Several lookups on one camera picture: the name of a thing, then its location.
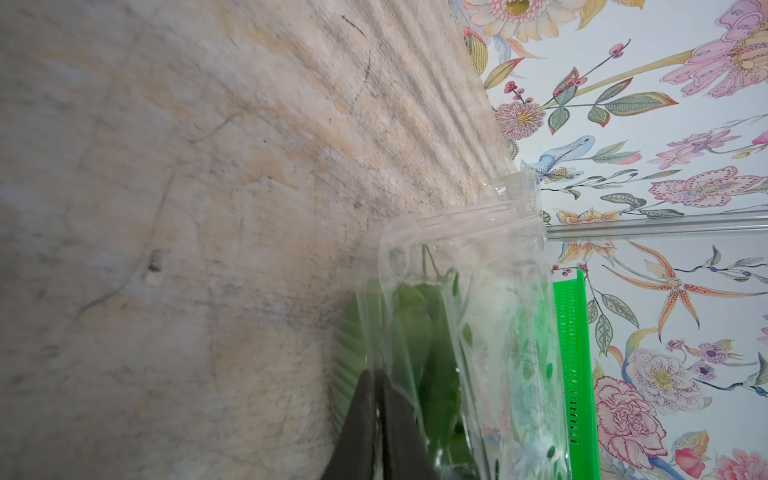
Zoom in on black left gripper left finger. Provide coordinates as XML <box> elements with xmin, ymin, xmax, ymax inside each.
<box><xmin>321</xmin><ymin>369</ymin><xmax>378</xmax><ymax>480</ymax></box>

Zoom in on green peppers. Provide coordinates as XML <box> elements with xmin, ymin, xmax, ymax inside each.
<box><xmin>341</xmin><ymin>245</ymin><xmax>481</xmax><ymax>480</ymax></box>

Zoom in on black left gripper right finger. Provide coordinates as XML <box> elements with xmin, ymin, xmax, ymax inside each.
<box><xmin>381</xmin><ymin>376</ymin><xmax>438</xmax><ymax>480</ymax></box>

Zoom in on right aluminium corner post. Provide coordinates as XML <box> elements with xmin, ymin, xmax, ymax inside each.
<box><xmin>546</xmin><ymin>211</ymin><xmax>767</xmax><ymax>241</ymax></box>

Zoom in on clear pepper container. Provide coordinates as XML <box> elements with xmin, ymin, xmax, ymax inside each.
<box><xmin>354</xmin><ymin>167</ymin><xmax>571</xmax><ymax>479</ymax></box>

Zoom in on green plastic mesh basket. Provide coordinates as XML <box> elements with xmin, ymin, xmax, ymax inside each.
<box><xmin>553</xmin><ymin>269</ymin><xmax>600</xmax><ymax>480</ymax></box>

